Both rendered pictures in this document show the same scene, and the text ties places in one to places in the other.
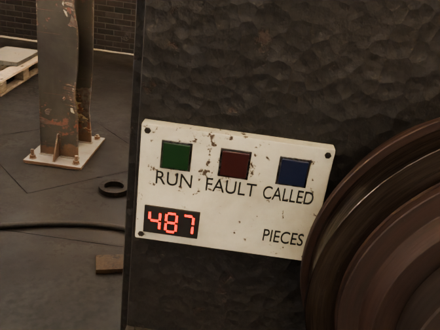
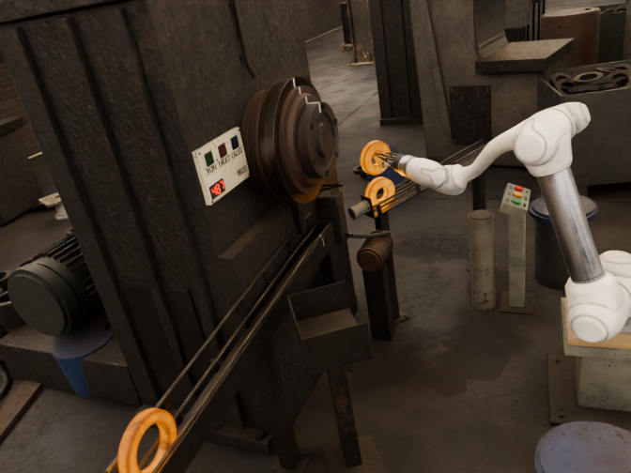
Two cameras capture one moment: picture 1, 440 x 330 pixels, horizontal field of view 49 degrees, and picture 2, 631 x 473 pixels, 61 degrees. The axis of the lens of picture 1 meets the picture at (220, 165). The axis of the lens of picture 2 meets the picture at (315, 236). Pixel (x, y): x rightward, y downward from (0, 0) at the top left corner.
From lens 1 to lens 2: 1.48 m
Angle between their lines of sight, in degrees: 57
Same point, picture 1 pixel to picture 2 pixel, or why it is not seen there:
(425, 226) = (287, 122)
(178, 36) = (188, 112)
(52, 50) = not seen: outside the picture
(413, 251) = (291, 129)
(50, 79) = not seen: outside the picture
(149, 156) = (203, 164)
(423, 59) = (238, 83)
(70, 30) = not seen: outside the picture
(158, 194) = (209, 179)
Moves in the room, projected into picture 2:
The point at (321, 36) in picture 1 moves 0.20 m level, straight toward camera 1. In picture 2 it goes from (217, 90) to (265, 87)
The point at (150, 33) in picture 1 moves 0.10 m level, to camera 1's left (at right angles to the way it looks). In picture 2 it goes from (181, 115) to (161, 125)
